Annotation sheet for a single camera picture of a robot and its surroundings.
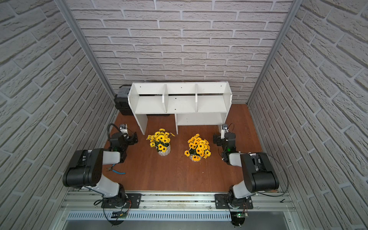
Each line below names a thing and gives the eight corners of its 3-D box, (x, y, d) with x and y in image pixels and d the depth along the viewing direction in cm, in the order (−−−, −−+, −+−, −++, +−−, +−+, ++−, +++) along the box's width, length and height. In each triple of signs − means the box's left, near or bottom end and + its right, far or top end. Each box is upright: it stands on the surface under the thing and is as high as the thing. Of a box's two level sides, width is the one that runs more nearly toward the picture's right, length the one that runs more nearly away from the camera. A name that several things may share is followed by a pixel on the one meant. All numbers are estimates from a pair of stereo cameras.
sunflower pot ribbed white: (149, 149, 95) (143, 137, 82) (161, 137, 101) (157, 124, 88) (164, 160, 90) (160, 149, 77) (175, 146, 96) (173, 134, 84)
